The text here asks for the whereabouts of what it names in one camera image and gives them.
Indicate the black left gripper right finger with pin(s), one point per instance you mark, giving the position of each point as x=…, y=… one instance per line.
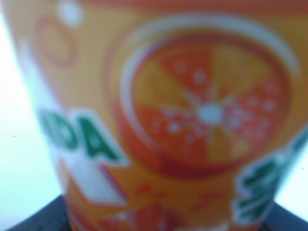
x=279, y=219

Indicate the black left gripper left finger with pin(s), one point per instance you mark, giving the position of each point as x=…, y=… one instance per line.
x=52, y=217

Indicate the orange soda bottle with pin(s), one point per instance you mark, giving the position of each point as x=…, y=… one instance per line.
x=166, y=115

